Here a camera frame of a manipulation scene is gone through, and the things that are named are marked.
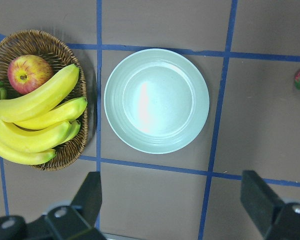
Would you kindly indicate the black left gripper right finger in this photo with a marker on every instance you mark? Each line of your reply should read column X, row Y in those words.
column 259, row 200

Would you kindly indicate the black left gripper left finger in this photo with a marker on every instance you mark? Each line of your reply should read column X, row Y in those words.
column 88, row 199

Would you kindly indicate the light green plate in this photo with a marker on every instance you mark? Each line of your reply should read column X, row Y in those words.
column 156, row 101

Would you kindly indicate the yellow banana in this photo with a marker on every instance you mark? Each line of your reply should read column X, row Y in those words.
column 42, row 99
column 34, row 141
column 25, row 158
column 69, row 110

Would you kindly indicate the bottom yellow banana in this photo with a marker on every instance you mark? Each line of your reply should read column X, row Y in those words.
column 25, row 158

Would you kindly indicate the top yellow banana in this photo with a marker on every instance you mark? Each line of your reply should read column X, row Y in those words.
column 42, row 99

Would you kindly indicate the red yellow apple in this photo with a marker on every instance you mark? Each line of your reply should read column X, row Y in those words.
column 28, row 72

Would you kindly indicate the brown wicker basket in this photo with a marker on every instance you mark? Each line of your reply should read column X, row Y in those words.
column 58, row 55

